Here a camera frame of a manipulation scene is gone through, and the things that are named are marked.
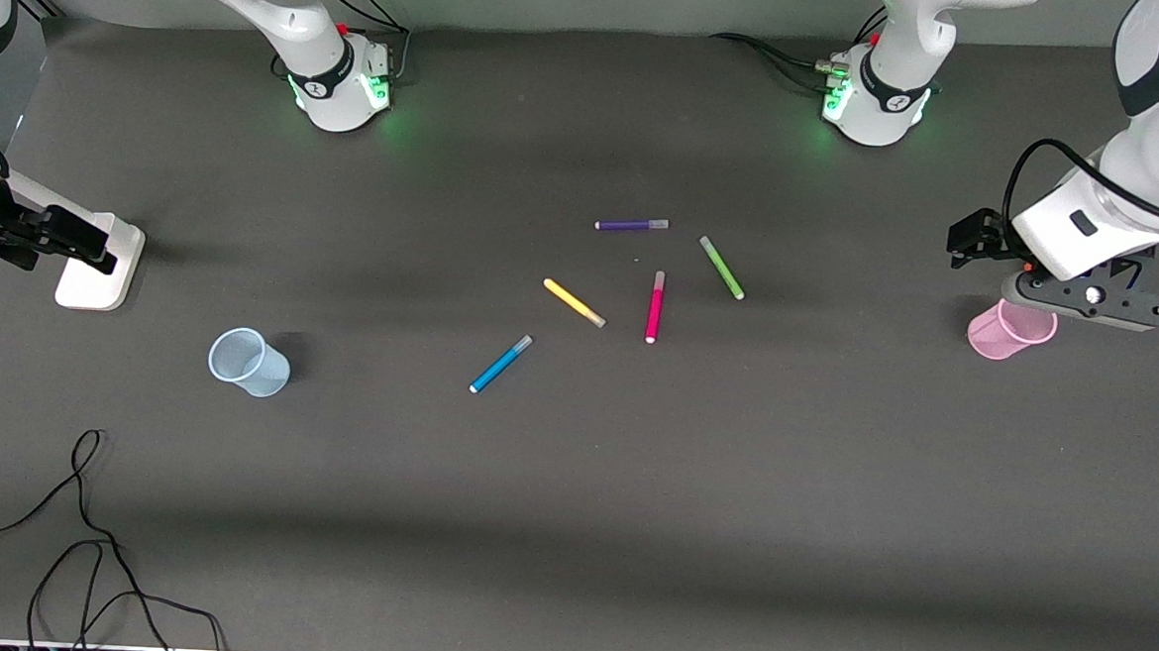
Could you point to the pink marker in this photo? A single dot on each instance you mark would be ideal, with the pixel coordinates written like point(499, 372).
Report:
point(655, 310)

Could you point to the blue marker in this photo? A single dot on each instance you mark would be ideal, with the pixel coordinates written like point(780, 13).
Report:
point(500, 364)

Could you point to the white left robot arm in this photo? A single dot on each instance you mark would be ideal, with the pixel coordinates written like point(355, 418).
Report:
point(888, 113)

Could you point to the white stand with flat base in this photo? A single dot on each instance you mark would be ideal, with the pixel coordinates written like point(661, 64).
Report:
point(96, 280)

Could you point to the pink mesh cup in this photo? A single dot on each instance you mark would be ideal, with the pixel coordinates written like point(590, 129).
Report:
point(995, 337)

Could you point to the blue mesh cup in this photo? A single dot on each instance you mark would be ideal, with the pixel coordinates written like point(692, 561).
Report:
point(260, 373)

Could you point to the green marker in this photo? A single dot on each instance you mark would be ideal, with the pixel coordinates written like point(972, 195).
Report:
point(721, 267)

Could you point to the purple marker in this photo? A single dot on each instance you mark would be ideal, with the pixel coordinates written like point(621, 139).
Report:
point(629, 225)

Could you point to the yellow marker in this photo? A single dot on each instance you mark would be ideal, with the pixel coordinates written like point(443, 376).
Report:
point(573, 301)

